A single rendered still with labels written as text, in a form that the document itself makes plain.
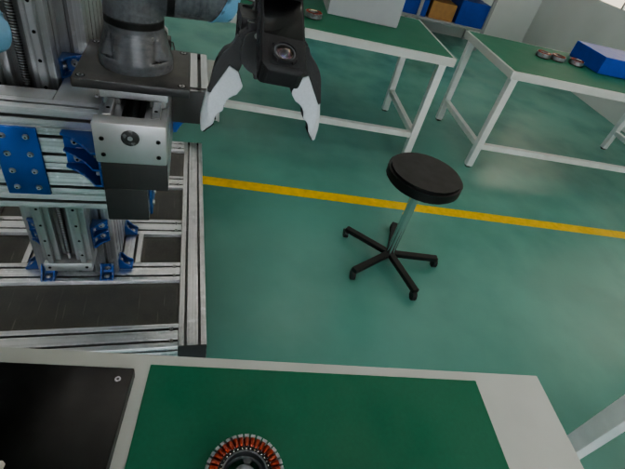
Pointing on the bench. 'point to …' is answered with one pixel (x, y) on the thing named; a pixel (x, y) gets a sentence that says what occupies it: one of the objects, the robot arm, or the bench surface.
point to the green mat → (313, 420)
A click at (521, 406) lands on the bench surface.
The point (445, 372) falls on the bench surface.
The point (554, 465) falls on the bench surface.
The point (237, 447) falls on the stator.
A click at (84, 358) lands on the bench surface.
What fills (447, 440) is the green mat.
